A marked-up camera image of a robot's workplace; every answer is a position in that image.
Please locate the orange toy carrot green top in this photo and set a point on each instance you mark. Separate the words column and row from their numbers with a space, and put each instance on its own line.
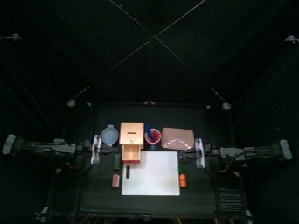
column 182, row 180

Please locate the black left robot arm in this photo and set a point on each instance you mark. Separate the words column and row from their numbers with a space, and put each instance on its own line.
column 38, row 147

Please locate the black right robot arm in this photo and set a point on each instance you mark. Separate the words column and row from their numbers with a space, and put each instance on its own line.
column 256, row 151

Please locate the white cutting board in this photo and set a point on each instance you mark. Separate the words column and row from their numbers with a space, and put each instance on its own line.
column 154, row 178

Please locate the dark green toy vegetable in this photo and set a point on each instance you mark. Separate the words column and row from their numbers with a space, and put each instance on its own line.
column 116, row 161

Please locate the grey oval dish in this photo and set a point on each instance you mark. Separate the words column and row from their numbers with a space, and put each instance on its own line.
column 109, row 135

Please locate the pink rectangular tray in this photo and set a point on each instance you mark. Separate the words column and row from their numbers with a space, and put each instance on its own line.
column 177, row 138

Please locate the open wooden drawer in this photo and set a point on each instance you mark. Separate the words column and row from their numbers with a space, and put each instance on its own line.
column 130, row 154

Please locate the wooden box with slot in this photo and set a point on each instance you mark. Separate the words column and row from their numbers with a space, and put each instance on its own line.
column 130, row 132

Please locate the salmon pink toy block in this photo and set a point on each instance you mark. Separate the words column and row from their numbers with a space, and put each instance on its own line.
column 114, row 180

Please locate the blue utensil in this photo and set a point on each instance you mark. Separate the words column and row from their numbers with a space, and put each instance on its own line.
column 146, row 129

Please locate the grey frame clamp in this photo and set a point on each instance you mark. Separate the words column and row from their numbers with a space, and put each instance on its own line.
column 291, row 38
column 247, row 216
column 70, row 102
column 41, row 214
column 225, row 105
column 14, row 37

